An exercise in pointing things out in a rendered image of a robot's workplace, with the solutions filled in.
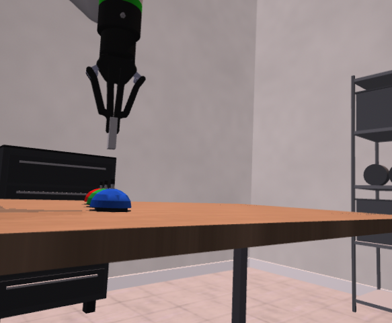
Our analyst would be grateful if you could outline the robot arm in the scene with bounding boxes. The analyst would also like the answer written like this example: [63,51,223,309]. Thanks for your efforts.
[69,0,143,41]

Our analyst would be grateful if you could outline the green dome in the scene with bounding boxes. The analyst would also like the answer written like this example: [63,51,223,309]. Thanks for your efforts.
[87,180,108,204]

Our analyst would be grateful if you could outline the blue dome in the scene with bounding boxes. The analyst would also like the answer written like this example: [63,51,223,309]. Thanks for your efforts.
[90,179,131,212]

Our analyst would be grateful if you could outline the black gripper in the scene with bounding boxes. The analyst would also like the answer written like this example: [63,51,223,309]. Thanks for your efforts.
[86,28,146,150]

